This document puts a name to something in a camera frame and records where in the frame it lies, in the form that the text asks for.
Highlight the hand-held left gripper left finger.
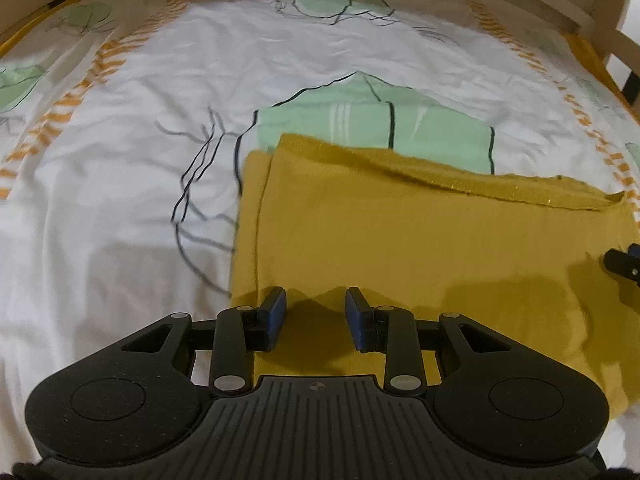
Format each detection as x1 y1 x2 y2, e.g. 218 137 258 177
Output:
120 286 289 395

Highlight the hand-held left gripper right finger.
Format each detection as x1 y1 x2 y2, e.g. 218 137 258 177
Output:
345 286 512 395

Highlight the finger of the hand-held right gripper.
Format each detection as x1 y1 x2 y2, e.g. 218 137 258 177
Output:
602 242 640 289

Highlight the white leaf-print duvet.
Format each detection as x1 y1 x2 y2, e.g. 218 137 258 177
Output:
0 0 640 466

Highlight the mustard yellow cloth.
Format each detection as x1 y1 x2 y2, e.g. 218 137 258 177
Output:
228 132 640 419

